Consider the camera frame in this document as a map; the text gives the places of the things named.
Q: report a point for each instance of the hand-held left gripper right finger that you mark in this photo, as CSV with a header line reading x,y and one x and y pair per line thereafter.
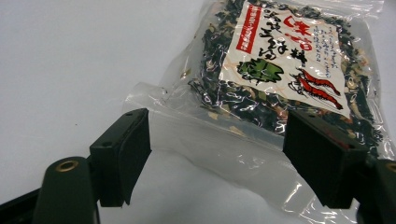
x,y
320,161

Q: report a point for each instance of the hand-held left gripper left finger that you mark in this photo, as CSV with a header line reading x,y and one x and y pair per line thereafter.
x,y
120,161

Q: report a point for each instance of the clear bag of dried seaweed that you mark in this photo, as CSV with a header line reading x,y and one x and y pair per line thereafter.
x,y
249,93

